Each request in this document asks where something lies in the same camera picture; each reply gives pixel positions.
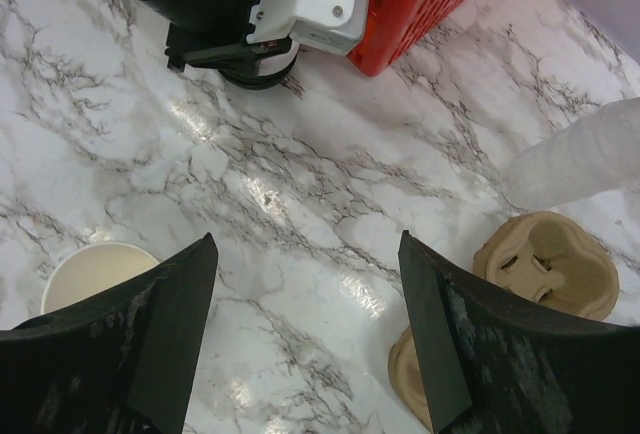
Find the stack of cup lids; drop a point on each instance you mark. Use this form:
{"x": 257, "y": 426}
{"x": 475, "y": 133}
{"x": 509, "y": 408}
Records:
{"x": 263, "y": 72}

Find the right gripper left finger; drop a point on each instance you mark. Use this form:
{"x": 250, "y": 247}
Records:
{"x": 121, "y": 361}

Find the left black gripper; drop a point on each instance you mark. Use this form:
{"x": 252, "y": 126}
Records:
{"x": 211, "y": 34}

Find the clear plastic water bottle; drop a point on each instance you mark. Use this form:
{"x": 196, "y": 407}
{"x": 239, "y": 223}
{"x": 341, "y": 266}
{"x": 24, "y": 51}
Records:
{"x": 597, "y": 153}

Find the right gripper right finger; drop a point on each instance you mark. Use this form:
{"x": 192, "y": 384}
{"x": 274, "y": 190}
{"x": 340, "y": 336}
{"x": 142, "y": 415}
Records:
{"x": 493, "y": 362}

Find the brown pulp cup carrier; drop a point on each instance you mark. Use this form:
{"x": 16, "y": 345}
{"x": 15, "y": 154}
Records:
{"x": 549, "y": 259}

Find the single white paper cup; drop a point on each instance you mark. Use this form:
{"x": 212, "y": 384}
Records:
{"x": 93, "y": 269}

